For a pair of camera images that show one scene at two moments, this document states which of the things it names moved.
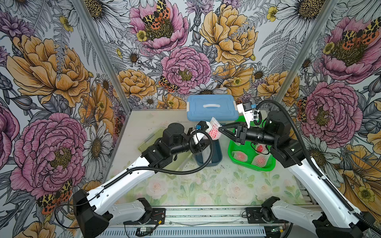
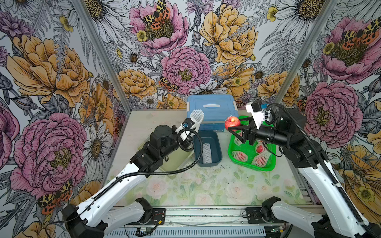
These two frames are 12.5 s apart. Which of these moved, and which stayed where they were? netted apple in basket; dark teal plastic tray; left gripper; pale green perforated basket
Moved: left gripper
Stayed: netted apple in basket; dark teal plastic tray; pale green perforated basket
